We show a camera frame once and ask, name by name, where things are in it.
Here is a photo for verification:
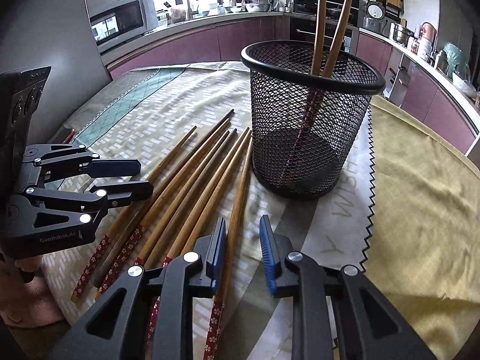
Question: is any wooden chopstick red end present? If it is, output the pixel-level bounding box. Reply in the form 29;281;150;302
283;0;326;174

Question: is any left hand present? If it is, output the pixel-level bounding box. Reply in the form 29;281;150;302
1;253;64;328

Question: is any red smartphone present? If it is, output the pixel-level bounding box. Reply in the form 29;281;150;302
62;128;75;144

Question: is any patterned tablecloth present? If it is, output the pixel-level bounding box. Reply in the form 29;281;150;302
40;60;480;360

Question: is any white microwave oven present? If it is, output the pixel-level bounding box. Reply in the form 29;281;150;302
89;0;158;54

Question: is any black mesh utensil holder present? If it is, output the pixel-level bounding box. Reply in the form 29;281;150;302
241;40;386;200

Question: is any black built-in oven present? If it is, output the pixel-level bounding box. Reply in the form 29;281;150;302
289;0;362;56

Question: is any teal covered appliance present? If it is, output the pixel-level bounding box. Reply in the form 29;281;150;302
442;42;470;80

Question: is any stainless steel pot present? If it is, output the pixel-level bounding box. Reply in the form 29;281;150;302
389;22;414;47

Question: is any pink thermos jug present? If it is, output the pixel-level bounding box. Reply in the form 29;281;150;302
417;22;437;62

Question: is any white rice cooker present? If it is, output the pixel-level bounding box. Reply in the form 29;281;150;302
362;1;386;34

